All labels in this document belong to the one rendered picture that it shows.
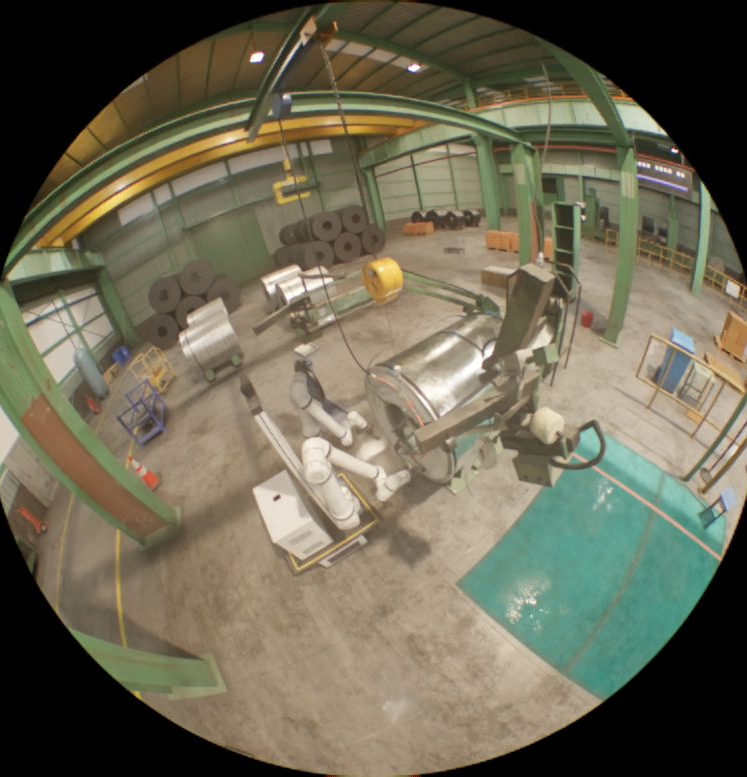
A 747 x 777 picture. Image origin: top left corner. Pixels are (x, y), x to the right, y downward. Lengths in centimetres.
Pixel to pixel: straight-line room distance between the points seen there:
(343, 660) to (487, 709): 127
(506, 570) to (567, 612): 75
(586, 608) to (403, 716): 172
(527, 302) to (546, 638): 248
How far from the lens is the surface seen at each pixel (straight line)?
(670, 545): 358
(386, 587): 252
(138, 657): 275
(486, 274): 802
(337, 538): 240
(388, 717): 267
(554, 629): 268
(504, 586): 255
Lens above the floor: 247
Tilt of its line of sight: 38 degrees down
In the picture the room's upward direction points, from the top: 15 degrees counter-clockwise
